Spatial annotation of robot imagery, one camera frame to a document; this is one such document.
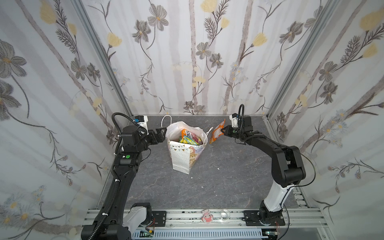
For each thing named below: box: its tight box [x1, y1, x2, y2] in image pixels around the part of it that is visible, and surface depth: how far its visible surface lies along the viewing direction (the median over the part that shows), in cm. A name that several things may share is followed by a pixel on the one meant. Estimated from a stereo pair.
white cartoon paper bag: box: [161, 115, 213, 175], surface depth 80 cm
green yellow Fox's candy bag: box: [179, 135, 200, 146], surface depth 78 cm
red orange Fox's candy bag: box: [181, 129, 193, 138], surface depth 88 cm
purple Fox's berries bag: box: [191, 132, 203, 145], surface depth 85 cm
